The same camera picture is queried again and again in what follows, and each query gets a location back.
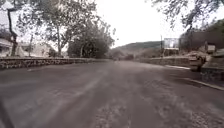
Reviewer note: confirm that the wooded hill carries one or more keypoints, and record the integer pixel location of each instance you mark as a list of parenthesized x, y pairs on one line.
[(140, 47)]

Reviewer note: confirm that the white signboard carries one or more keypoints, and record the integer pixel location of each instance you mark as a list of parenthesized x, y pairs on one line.
[(171, 43)]

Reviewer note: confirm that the row of trees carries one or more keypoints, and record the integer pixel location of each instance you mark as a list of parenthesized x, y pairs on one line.
[(86, 40)]

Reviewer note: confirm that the pale kerb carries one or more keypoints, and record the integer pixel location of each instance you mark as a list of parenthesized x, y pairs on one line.
[(208, 84)]

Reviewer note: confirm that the overhanging tree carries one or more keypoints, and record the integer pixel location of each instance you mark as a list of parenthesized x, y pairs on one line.
[(200, 20)]

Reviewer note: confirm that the grey asphalt road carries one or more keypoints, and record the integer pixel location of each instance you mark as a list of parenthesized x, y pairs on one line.
[(113, 96)]

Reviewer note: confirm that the pale building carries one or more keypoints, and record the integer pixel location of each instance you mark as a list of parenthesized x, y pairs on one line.
[(33, 50)]

